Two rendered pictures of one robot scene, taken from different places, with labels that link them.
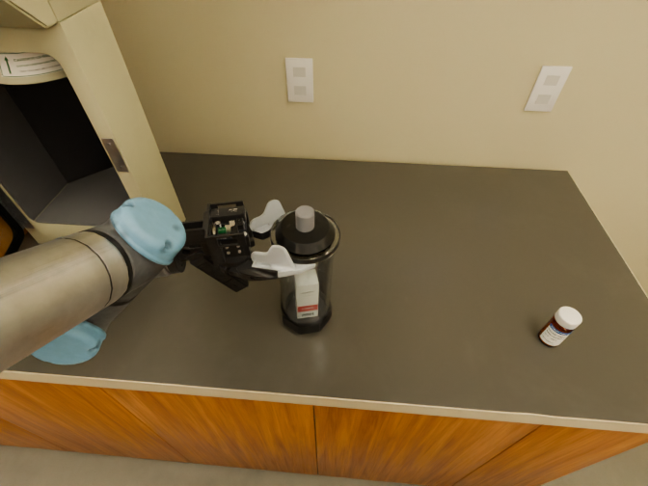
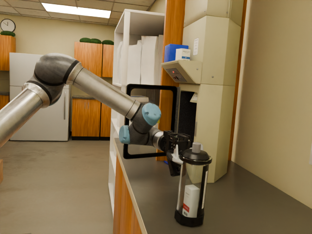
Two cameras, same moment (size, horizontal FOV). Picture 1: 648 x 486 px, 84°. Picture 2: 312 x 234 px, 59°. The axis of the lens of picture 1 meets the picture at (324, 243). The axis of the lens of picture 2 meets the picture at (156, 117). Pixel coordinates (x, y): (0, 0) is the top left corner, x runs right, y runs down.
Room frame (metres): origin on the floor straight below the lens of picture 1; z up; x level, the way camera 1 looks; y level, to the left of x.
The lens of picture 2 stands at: (-0.02, -0.77, 1.41)
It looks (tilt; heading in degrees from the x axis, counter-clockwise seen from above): 7 degrees down; 72
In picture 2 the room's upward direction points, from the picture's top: 4 degrees clockwise
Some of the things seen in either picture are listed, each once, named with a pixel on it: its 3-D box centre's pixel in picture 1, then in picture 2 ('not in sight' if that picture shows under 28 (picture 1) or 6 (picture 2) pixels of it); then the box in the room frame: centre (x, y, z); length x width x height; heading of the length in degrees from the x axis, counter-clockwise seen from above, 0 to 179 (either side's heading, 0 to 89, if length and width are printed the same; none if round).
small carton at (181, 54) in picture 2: not in sight; (182, 55); (0.50, 0.48, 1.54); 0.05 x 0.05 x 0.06; 13
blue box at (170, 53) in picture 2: not in sight; (175, 54); (0.51, 0.59, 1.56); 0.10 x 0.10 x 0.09; 85
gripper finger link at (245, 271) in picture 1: (252, 264); (173, 155); (0.34, 0.11, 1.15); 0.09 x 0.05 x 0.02; 75
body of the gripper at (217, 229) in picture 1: (211, 241); (174, 144); (0.36, 0.17, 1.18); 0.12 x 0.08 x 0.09; 100
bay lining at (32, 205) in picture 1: (77, 121); (207, 126); (0.68, 0.51, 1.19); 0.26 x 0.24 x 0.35; 85
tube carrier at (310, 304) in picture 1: (306, 275); (192, 186); (0.38, 0.03, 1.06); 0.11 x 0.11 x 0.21
